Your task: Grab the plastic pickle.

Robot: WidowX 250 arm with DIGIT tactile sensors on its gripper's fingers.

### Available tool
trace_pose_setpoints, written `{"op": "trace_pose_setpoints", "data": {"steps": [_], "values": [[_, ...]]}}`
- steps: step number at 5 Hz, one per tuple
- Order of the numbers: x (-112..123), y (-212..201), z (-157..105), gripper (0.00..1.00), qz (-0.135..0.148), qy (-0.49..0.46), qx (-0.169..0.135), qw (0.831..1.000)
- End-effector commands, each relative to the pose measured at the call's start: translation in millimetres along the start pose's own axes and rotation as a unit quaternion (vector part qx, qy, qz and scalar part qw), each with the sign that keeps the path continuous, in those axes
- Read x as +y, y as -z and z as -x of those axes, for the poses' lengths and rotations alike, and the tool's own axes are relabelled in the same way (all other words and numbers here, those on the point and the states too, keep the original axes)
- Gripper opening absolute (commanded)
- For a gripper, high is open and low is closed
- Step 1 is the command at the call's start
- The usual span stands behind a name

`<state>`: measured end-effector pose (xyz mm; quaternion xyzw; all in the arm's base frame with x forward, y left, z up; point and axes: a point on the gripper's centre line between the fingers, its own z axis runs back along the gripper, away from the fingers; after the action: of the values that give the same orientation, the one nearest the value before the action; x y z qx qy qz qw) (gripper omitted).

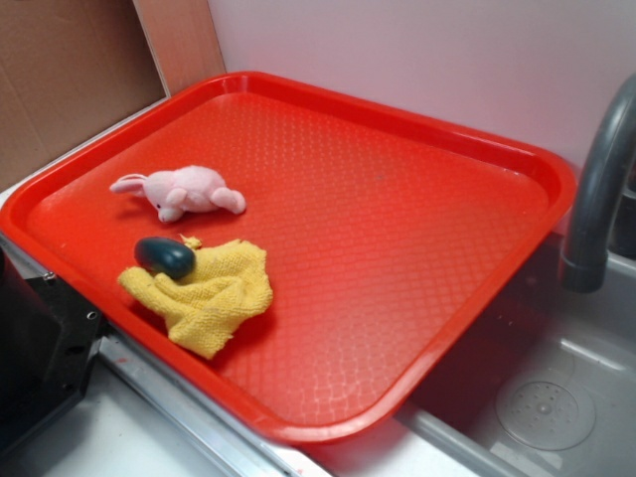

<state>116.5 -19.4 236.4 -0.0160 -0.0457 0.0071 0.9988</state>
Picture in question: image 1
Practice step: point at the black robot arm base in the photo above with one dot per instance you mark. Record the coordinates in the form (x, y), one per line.
(49, 337)

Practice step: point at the dark green plastic pickle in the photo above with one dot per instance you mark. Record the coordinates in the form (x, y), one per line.
(164, 255)

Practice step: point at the red plastic tray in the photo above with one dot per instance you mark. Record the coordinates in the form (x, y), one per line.
(386, 232)

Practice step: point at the yellow cloth rag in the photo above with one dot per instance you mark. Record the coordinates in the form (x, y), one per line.
(203, 310)

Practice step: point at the pink plush bunny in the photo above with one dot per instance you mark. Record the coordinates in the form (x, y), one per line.
(192, 189)

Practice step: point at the wooden board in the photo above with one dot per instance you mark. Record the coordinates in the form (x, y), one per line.
(183, 41)

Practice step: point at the grey toy sink basin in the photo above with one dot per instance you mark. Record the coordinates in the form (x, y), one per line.
(542, 383)

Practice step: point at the grey toy faucet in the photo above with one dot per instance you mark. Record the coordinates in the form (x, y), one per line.
(602, 218)

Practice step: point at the brown cardboard panel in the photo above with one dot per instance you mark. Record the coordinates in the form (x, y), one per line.
(69, 70)

